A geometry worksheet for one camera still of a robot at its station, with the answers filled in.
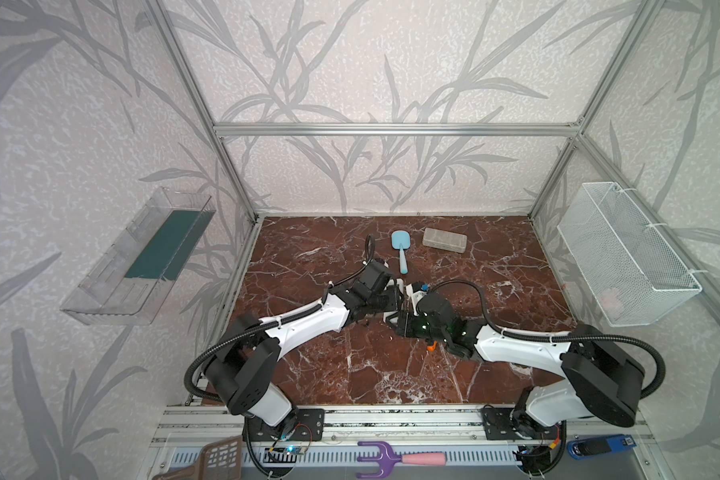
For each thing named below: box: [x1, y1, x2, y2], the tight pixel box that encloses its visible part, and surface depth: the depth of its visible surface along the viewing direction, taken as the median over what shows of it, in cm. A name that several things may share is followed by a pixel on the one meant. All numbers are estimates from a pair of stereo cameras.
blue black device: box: [567, 434, 637, 460], surface depth 70 cm
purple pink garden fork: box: [356, 442, 447, 478], surface depth 70 cm
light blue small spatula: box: [391, 230, 411, 275], surface depth 114 cm
